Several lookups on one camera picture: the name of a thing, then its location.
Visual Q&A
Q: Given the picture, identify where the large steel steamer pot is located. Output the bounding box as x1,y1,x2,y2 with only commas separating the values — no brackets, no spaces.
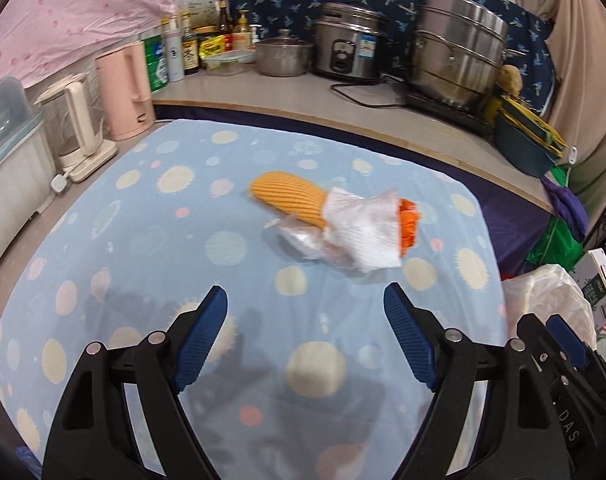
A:
408,0,527,111

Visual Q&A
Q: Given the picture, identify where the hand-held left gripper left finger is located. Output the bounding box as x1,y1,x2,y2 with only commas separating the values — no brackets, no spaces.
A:
42,285,229,480

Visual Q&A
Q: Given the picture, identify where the pink electric kettle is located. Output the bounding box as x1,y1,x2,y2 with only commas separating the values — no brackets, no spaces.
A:
94,40,156,142

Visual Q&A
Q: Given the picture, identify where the clear plastic bin liner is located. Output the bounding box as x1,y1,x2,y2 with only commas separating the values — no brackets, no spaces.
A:
503,262,596,356

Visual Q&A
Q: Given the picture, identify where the steel rice cooker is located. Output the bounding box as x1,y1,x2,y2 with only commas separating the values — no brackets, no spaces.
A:
310,2,389,83

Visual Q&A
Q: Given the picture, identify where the yellow pump bottle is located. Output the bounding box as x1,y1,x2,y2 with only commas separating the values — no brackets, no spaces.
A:
232,10,251,51

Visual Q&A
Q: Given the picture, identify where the green and white pack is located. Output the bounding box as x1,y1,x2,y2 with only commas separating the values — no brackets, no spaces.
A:
142,35,169,93

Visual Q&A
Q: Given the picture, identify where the dark blue plastic basin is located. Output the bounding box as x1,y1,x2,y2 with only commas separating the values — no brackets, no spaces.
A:
495,110,558,178

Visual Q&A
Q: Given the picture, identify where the green plastic bag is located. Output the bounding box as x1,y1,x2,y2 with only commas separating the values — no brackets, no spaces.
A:
525,165,601,268

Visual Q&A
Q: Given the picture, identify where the black metal rack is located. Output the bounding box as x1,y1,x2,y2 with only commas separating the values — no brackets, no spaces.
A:
590,200,606,248

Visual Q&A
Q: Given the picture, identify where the beige curtain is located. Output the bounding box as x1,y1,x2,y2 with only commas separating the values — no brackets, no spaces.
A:
513,0,606,211

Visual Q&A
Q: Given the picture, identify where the small steel pot glass lid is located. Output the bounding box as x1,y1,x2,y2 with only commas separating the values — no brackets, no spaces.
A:
254,30,315,78

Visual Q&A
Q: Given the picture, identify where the white bottle with black print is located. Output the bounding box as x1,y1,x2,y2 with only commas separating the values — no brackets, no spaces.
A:
164,17,185,83

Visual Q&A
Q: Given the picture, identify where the black induction cooker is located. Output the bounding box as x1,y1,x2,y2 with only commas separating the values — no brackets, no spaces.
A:
405,91,498,136

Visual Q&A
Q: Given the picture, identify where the white cable with switch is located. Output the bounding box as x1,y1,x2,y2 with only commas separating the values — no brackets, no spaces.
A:
563,146,581,186

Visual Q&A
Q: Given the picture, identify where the yellow-orange knitted sleeve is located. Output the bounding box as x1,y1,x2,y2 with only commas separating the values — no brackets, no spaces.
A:
249,171,334,229

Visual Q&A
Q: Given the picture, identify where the light blue printed tablecloth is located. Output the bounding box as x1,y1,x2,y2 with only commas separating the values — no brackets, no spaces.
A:
0,119,507,480

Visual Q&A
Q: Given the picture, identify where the yellow packet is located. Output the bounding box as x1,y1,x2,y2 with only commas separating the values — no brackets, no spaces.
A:
198,35,226,58

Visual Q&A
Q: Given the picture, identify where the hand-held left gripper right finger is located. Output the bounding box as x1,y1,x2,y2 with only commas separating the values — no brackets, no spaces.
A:
383,282,566,480

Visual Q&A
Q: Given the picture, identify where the white and green box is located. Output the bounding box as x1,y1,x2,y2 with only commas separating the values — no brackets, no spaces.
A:
177,0,221,31

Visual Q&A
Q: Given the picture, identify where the brown loofah sponge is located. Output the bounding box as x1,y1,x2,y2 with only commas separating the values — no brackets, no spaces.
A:
498,65,524,97

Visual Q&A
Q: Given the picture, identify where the black power cable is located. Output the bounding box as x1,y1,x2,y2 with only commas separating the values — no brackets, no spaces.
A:
330,77,414,110

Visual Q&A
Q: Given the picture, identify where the dark sauce bottle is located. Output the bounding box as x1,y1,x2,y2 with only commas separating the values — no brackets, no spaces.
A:
181,12,200,76

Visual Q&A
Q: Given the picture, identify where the clear plastic storage container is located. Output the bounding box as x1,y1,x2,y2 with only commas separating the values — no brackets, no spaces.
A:
0,77,55,272

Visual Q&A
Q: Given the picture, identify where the clear plastic wrap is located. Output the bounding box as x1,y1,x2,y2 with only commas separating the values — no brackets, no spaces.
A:
263,212,354,267

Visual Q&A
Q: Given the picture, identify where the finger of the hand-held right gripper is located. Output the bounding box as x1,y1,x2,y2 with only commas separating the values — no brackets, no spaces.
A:
515,313,556,376
545,314,601,375

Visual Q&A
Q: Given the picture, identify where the white glass jug appliance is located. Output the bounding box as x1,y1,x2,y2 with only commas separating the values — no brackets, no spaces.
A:
36,72,118,183

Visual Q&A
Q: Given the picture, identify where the purple cloth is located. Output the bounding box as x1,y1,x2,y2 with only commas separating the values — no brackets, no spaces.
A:
540,175,591,231

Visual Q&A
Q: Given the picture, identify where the white floral printed carton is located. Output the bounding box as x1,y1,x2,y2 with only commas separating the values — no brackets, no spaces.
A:
580,249,606,333

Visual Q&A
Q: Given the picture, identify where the clear food container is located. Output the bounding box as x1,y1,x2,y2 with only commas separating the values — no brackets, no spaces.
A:
203,49,256,76

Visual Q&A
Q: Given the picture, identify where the blue yellow-rimmed colander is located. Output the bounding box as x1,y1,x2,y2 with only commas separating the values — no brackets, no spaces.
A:
498,95,568,155

